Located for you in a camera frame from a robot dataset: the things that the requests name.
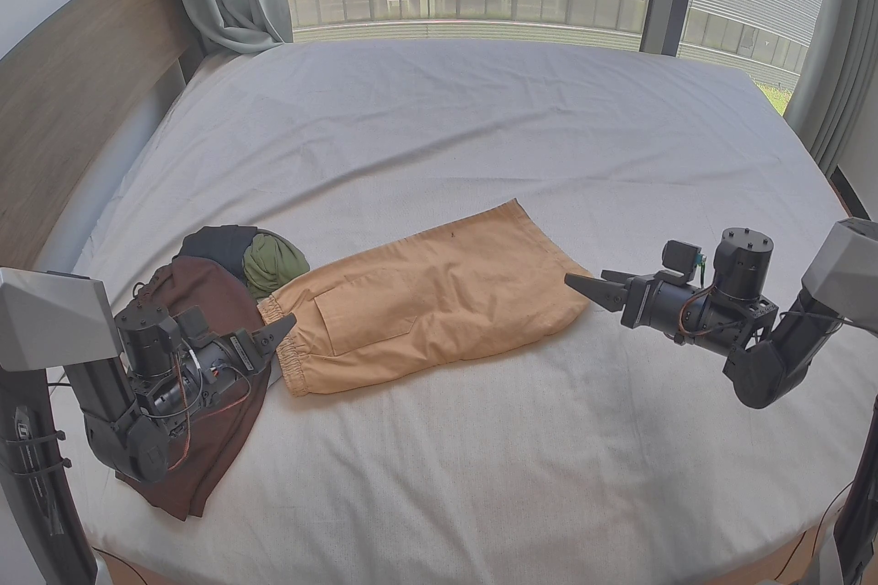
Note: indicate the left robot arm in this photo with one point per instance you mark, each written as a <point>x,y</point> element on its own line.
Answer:
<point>41,322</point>

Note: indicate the brown shorts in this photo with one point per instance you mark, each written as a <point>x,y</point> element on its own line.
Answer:
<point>206,294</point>

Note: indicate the green garment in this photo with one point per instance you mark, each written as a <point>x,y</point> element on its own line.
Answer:
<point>274,267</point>

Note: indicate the bed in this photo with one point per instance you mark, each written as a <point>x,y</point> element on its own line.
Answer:
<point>480,123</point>

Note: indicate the black garment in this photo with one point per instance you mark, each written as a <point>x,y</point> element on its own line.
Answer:
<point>212,245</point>

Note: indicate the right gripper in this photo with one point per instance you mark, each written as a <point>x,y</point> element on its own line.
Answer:
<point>665,308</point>

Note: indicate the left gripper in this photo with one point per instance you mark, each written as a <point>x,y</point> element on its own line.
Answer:
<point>237,359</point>

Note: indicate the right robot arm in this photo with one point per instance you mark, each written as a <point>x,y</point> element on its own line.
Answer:
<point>775,356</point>

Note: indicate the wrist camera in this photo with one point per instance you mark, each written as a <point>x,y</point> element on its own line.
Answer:
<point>193,322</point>
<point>680,258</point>

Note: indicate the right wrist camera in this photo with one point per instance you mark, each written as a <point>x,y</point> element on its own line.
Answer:
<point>680,258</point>

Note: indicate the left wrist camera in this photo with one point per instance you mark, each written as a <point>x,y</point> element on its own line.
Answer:
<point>193,322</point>

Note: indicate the tan shorts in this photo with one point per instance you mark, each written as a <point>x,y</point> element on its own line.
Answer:
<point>425,301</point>

